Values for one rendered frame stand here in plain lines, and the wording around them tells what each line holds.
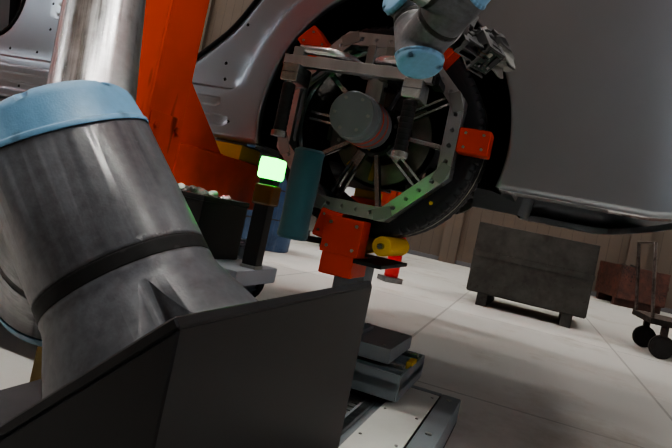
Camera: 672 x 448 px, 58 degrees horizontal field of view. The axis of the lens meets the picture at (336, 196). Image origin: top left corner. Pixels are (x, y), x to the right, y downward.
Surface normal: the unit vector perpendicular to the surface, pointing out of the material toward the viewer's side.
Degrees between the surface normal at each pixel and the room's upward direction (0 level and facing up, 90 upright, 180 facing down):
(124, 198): 56
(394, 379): 90
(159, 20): 90
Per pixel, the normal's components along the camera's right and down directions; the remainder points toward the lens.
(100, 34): 0.41, -0.47
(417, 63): -0.04, 0.89
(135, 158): 0.67, -0.52
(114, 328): -0.14, -0.54
